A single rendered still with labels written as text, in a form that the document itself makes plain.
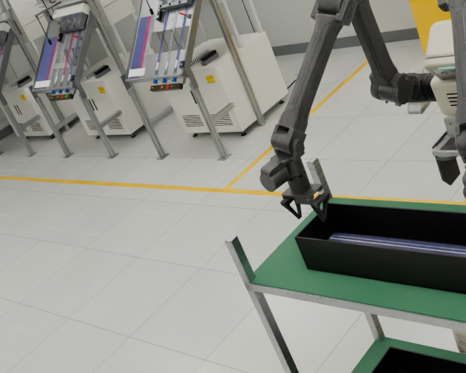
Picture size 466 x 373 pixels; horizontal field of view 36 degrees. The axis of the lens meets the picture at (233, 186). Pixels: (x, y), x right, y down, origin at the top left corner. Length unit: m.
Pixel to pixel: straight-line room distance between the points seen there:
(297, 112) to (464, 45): 0.47
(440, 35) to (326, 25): 0.37
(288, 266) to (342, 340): 1.25
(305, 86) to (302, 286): 0.54
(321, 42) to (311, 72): 0.08
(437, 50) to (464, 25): 0.44
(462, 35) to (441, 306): 0.62
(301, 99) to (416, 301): 0.59
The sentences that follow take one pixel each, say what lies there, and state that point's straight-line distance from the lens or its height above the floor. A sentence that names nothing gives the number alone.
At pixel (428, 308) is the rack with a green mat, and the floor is 0.95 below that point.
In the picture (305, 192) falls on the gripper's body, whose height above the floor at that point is 1.16.
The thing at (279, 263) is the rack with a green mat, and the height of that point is 0.95.
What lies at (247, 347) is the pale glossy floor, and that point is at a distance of 3.51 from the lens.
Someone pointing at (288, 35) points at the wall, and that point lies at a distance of 7.26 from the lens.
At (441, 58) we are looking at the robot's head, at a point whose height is 1.31.
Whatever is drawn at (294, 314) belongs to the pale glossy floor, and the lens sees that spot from 3.57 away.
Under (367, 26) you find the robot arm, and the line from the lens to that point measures 2.07.
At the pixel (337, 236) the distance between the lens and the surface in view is 2.07.
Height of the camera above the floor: 2.06
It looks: 24 degrees down
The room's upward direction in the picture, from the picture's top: 24 degrees counter-clockwise
